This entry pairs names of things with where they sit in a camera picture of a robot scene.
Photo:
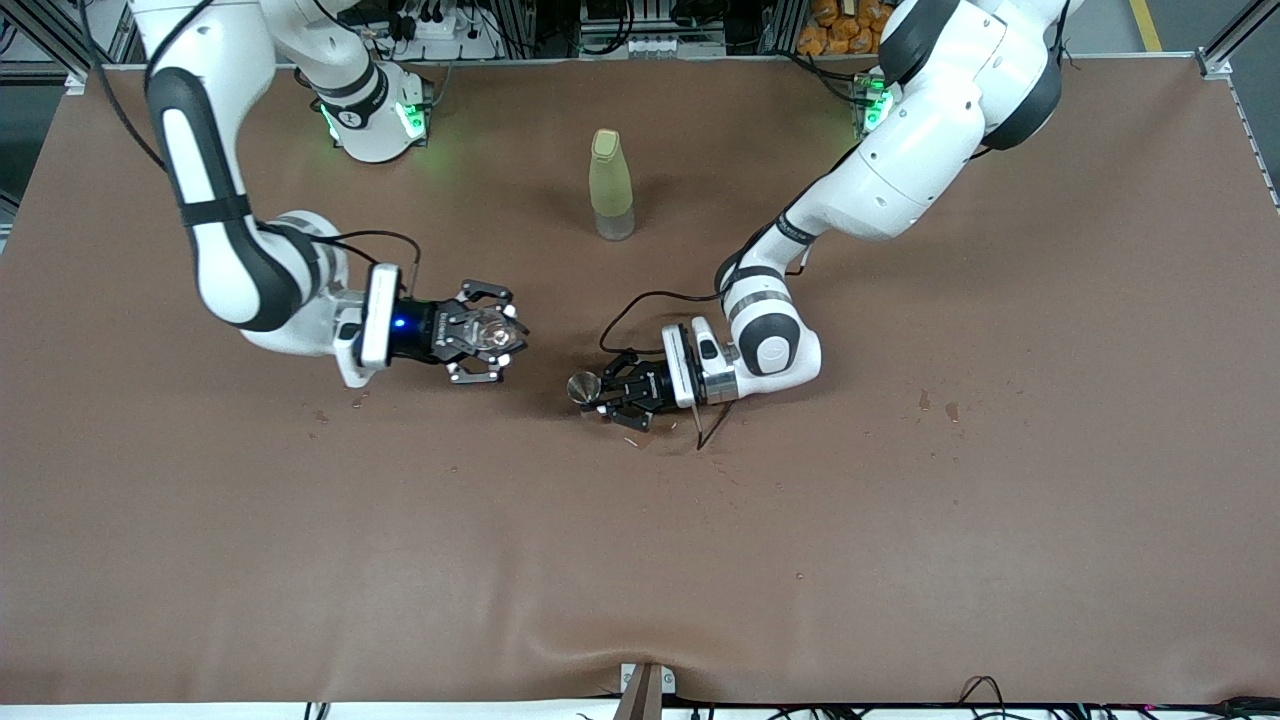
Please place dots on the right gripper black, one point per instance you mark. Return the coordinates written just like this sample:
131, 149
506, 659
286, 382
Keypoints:
425, 332

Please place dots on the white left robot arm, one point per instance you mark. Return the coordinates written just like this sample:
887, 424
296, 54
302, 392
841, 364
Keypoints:
920, 150

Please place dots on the steel shaker cup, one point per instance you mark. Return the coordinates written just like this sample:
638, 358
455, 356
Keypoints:
584, 386

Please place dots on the aluminium frame post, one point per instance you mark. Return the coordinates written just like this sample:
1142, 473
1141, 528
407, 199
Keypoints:
60, 48
1235, 35

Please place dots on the table edge bracket with post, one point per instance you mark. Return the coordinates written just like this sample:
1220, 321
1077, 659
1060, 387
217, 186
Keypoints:
645, 700

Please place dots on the brown table cover mat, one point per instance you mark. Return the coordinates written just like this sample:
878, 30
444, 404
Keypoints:
640, 550

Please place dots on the orange snack bags pile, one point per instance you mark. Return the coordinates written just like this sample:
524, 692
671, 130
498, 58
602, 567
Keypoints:
840, 30

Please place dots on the white power strip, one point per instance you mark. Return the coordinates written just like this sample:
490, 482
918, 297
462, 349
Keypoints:
445, 35

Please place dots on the yellow-green frosted bottle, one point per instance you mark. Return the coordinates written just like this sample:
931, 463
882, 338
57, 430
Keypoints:
611, 185

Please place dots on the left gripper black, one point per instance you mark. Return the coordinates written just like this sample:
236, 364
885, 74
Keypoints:
652, 385

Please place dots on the clear glass measuring cup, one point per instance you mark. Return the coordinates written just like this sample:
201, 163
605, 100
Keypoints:
490, 332

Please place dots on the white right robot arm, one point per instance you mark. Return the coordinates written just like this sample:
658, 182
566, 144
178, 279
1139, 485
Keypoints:
260, 330

